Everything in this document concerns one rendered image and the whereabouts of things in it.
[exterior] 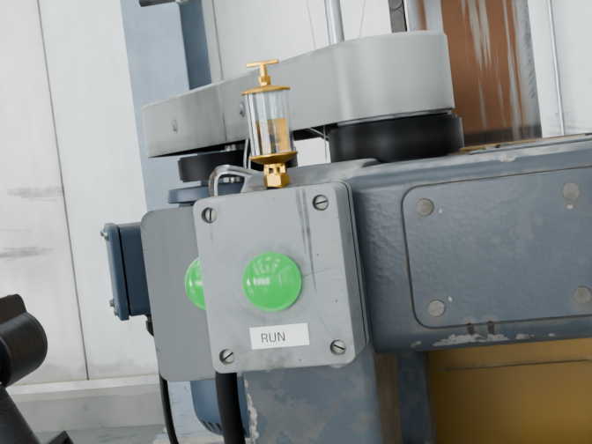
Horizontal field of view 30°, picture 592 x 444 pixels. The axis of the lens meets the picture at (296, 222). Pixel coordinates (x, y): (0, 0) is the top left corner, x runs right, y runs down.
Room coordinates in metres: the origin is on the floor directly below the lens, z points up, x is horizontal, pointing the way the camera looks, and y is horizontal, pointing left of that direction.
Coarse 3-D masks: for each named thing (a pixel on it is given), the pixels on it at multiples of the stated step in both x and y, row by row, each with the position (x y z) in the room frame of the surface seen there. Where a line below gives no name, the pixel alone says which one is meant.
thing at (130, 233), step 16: (112, 224) 1.07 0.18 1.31; (128, 224) 1.09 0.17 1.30; (112, 240) 1.04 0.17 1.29; (128, 240) 1.04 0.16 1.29; (112, 256) 1.04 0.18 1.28; (128, 256) 1.04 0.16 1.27; (112, 272) 1.06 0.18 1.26; (128, 272) 1.04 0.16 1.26; (144, 272) 1.04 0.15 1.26; (112, 288) 1.11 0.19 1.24; (128, 288) 1.04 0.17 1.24; (144, 288) 1.04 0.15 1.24; (112, 304) 1.12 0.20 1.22; (128, 304) 1.04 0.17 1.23; (144, 304) 1.04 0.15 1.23; (128, 320) 1.05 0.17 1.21
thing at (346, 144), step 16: (352, 128) 0.71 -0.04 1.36; (368, 128) 0.70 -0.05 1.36; (384, 128) 0.70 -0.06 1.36; (400, 128) 0.70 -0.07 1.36; (416, 128) 0.70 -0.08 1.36; (432, 128) 0.70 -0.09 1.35; (448, 128) 0.71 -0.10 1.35; (336, 144) 0.72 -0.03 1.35; (352, 144) 0.71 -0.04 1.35; (368, 144) 0.70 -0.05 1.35; (384, 144) 0.70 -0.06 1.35; (400, 144) 0.70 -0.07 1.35; (416, 144) 0.70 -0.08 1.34; (432, 144) 0.70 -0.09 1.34; (448, 144) 0.71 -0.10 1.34; (336, 160) 0.73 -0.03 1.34; (384, 160) 0.70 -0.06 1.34
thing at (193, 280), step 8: (192, 264) 0.58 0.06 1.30; (192, 272) 0.57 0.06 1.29; (200, 272) 0.57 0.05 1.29; (192, 280) 0.57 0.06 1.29; (200, 280) 0.57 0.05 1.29; (192, 288) 0.57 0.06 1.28; (200, 288) 0.57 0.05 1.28; (192, 296) 0.57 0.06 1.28; (200, 296) 0.57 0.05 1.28; (200, 304) 0.57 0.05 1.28
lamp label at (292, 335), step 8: (256, 328) 0.55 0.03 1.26; (264, 328) 0.55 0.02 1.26; (272, 328) 0.55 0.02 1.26; (280, 328) 0.55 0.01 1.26; (288, 328) 0.55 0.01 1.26; (296, 328) 0.55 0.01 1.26; (304, 328) 0.55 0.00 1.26; (256, 336) 0.55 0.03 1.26; (264, 336) 0.55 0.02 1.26; (272, 336) 0.55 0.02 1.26; (280, 336) 0.55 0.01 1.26; (288, 336) 0.55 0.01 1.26; (296, 336) 0.55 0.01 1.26; (304, 336) 0.55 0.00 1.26; (256, 344) 0.55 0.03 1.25; (264, 344) 0.55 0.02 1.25; (272, 344) 0.55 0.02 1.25; (280, 344) 0.55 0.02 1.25; (288, 344) 0.55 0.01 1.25; (296, 344) 0.55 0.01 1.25; (304, 344) 0.55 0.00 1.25
